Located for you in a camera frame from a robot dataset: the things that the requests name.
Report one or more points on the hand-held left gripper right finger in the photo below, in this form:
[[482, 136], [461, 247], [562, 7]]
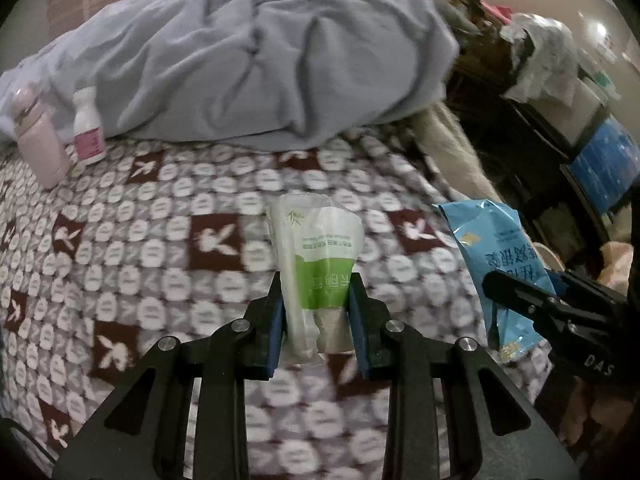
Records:
[[359, 330]]

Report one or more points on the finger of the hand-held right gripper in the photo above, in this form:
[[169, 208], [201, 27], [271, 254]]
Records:
[[520, 297], [590, 290]]

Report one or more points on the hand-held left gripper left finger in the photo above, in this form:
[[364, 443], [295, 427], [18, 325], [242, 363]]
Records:
[[276, 330]]

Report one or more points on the blue snack packet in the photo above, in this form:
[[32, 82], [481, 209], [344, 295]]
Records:
[[490, 240]]

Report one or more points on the green white tissue packet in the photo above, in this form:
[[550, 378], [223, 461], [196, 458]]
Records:
[[320, 260]]

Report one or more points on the monitor screen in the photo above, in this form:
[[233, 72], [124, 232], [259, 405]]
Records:
[[605, 160]]

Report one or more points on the printed blanket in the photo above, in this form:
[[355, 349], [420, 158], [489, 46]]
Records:
[[150, 270]]

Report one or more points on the beige fleece blanket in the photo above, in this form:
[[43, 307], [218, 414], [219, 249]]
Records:
[[450, 140]]

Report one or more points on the dark wooden cabinet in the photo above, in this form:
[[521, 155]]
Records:
[[505, 125]]

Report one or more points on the white floral cloth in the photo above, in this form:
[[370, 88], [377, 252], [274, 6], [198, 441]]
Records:
[[540, 60]]

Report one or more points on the grey blue duvet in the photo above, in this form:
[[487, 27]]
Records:
[[250, 60]]

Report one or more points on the white pill bottle pink label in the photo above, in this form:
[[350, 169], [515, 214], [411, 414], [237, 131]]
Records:
[[87, 130]]

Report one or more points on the pink insulated bottle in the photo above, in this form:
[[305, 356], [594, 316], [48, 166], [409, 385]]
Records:
[[40, 150]]

